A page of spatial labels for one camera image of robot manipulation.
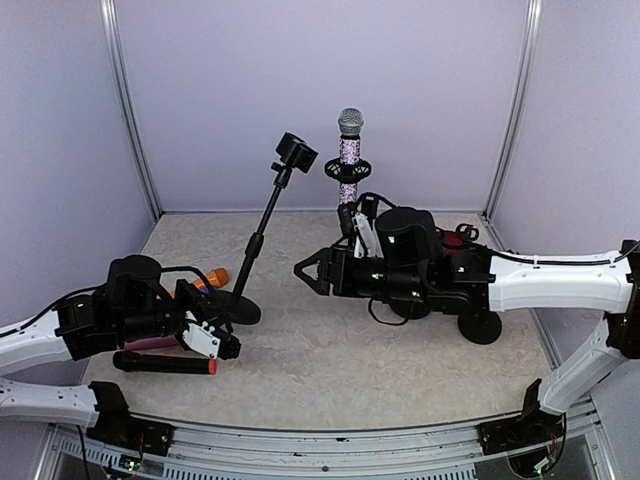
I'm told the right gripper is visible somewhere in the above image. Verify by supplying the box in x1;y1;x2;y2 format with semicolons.
293;247;430;303

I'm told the orange toy microphone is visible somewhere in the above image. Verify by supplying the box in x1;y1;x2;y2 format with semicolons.
200;268;230;293

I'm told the pink toy microphone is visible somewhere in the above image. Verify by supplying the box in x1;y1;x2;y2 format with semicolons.
124;336;179;351

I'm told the black wireless microphone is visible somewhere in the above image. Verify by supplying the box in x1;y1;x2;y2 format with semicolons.
112;351;217;375

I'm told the short black microphone stand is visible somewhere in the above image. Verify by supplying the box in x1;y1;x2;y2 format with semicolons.
455;223;479;244

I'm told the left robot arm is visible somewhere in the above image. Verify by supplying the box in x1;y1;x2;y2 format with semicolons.
1;255;241;453

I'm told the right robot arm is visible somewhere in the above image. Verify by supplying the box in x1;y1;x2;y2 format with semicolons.
294;193;639;455

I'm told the black tripod microphone stand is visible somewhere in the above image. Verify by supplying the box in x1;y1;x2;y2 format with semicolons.
324;158;372;185

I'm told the silver glitter microphone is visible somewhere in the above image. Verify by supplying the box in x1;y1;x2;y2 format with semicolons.
337;107;364;204

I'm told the red patterned plate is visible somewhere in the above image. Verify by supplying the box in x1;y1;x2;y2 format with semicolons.
439;230;468;251

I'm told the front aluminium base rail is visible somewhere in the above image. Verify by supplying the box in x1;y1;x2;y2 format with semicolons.
34;397;619;480

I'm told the left aluminium frame post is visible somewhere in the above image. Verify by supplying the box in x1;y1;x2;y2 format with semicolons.
99;0;164;223

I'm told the aluminium frame post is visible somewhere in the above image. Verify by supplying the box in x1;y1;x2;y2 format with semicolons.
482;0;544;223
99;0;164;223

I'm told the right aluminium frame post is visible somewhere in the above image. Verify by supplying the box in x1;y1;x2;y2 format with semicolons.
482;0;544;223

